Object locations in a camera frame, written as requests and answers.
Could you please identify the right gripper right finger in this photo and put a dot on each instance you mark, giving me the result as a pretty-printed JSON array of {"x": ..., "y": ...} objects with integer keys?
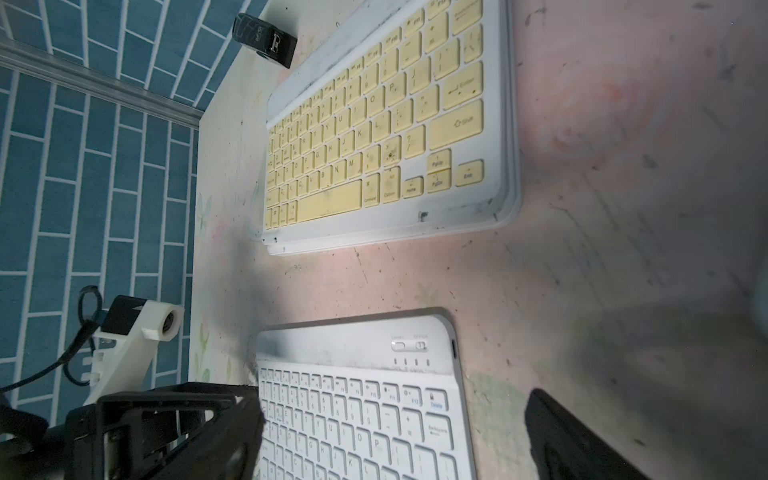
[{"x": 562, "y": 447}]

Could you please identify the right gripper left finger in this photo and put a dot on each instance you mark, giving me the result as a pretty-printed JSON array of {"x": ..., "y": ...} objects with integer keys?
[{"x": 227, "y": 446}]

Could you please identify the black stapler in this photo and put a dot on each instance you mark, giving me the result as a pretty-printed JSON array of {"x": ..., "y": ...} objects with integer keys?
[{"x": 268, "y": 41}]

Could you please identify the yellow keyboard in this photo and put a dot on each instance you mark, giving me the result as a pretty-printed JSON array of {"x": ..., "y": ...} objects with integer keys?
[{"x": 401, "y": 126}]

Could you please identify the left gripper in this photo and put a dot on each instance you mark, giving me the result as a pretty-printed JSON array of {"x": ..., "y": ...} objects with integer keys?
[{"x": 121, "y": 436}]

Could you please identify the white keyboard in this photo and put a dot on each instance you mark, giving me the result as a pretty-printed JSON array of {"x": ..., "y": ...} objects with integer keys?
[{"x": 368, "y": 397}]

